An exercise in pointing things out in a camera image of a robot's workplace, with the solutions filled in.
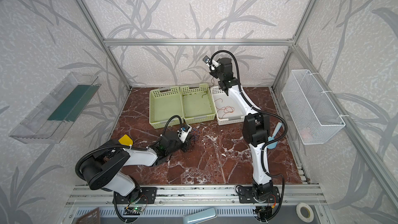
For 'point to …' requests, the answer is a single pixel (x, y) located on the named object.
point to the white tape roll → (299, 214)
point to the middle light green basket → (197, 104)
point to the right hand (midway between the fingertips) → (215, 58)
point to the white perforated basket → (237, 116)
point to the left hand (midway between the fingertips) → (192, 137)
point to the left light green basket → (164, 103)
